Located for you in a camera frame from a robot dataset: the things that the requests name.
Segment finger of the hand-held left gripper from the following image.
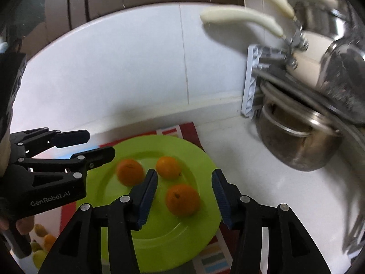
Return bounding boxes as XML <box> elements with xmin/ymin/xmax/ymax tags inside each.
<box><xmin>14</xmin><ymin>146</ymin><xmax>116</xmax><ymax>181</ymax></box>
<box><xmin>10</xmin><ymin>128</ymin><xmax>91</xmax><ymax>157</ymax></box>

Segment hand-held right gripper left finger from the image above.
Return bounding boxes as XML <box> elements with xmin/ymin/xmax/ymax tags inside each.
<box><xmin>37</xmin><ymin>169</ymin><xmax>159</xmax><ymax>274</ymax></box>

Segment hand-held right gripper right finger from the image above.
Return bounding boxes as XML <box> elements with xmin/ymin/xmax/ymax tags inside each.
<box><xmin>211</xmin><ymin>169</ymin><xmax>328</xmax><ymax>274</ymax></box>

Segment orange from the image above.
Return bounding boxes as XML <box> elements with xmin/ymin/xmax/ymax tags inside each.
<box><xmin>117</xmin><ymin>159</ymin><xmax>145</xmax><ymax>186</ymax></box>
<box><xmin>156</xmin><ymin>156</ymin><xmax>182</xmax><ymax>180</ymax></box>
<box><xmin>166</xmin><ymin>184</ymin><xmax>201</xmax><ymax>217</ymax></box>
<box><xmin>43</xmin><ymin>234</ymin><xmax>57</xmax><ymax>250</ymax></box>

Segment green plate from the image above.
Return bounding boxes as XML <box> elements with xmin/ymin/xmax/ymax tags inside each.
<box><xmin>76</xmin><ymin>135</ymin><xmax>223</xmax><ymax>274</ymax></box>

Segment person's left hand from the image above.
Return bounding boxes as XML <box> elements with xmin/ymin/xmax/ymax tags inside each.
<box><xmin>16</xmin><ymin>216</ymin><xmax>35</xmax><ymax>235</ymax></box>

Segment colourful patterned table mat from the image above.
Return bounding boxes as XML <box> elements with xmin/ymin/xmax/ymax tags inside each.
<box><xmin>57</xmin><ymin>122</ymin><xmax>237</xmax><ymax>274</ymax></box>

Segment large stainless steel pot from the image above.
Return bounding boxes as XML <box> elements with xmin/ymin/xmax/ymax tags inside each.
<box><xmin>255</xmin><ymin>103</ymin><xmax>343</xmax><ymax>172</ymax></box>

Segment white and grey pot rack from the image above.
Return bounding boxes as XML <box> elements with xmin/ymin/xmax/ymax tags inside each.
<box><xmin>241</xmin><ymin>44</ymin><xmax>357</xmax><ymax>126</ymax></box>

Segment glass pot lid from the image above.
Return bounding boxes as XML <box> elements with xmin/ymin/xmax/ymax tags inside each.
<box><xmin>318</xmin><ymin>38</ymin><xmax>365</xmax><ymax>123</ymax></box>

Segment stainless steel lidded pot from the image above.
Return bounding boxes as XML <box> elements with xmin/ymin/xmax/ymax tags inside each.
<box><xmin>294</xmin><ymin>0</ymin><xmax>360</xmax><ymax>43</ymax></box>

